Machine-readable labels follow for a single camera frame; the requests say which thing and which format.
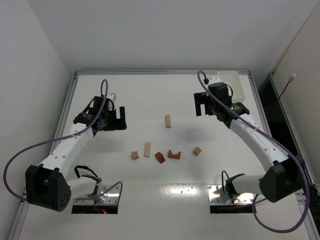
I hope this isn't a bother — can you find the white perforated box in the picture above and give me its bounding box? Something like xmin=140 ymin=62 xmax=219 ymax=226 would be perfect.
xmin=217 ymin=71 xmax=246 ymax=103

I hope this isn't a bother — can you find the light long wood block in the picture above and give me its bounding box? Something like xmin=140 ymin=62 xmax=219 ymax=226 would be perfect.
xmin=144 ymin=142 xmax=151 ymax=157

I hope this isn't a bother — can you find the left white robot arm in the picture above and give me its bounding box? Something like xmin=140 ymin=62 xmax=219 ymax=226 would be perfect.
xmin=25 ymin=93 xmax=127 ymax=212

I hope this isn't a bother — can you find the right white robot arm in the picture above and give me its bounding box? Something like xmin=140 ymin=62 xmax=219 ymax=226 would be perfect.
xmin=193 ymin=92 xmax=308 ymax=203

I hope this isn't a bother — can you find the light wood cube block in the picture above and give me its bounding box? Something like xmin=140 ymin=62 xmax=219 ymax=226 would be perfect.
xmin=131 ymin=151 xmax=140 ymax=160

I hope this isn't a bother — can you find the dark red wedge block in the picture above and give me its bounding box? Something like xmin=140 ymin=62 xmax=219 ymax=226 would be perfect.
xmin=154 ymin=152 xmax=166 ymax=164

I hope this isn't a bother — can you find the light pentagon wood block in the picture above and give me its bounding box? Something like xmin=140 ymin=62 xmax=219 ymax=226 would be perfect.
xmin=192 ymin=146 xmax=202 ymax=156

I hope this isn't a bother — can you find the dark red arch block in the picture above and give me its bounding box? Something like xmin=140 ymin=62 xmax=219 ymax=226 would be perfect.
xmin=167 ymin=150 xmax=181 ymax=160

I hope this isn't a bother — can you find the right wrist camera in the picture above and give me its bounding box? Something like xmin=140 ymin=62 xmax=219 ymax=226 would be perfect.
xmin=208 ymin=82 xmax=233 ymax=105

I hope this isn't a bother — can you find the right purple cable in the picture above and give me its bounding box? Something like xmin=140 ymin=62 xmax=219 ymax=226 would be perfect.
xmin=197 ymin=70 xmax=311 ymax=233

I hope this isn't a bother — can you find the purple cable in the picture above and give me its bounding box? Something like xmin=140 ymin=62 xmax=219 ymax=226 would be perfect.
xmin=197 ymin=70 xmax=311 ymax=233
xmin=2 ymin=79 xmax=123 ymax=202

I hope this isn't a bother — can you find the black wall cable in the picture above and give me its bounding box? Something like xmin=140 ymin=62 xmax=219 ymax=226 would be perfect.
xmin=277 ymin=73 xmax=297 ymax=100

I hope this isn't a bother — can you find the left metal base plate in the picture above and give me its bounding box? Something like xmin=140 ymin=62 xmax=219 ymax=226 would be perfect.
xmin=73 ymin=183 xmax=122 ymax=206

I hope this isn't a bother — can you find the metal base plate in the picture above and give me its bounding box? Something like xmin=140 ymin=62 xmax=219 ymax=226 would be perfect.
xmin=207 ymin=184 xmax=254 ymax=207
xmin=73 ymin=183 xmax=122 ymax=206

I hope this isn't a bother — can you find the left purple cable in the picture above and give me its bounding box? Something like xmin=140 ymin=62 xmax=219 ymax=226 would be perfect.
xmin=2 ymin=79 xmax=123 ymax=202

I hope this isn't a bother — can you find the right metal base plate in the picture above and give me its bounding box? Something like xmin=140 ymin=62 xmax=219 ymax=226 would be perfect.
xmin=207 ymin=184 xmax=254 ymax=207

